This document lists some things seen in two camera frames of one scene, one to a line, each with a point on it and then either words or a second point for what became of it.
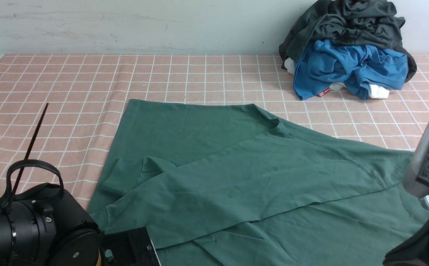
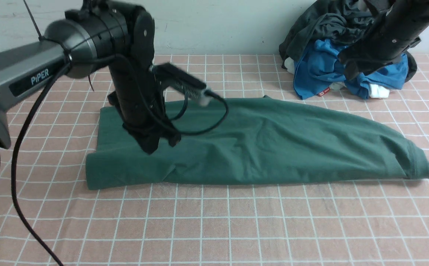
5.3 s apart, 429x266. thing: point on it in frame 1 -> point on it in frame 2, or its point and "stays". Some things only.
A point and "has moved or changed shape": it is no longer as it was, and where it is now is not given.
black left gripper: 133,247 -> 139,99
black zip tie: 27,153 -> 40,37
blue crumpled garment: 358,67 stays
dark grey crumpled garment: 365,23 stays
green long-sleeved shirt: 222,184 has moved or changed shape
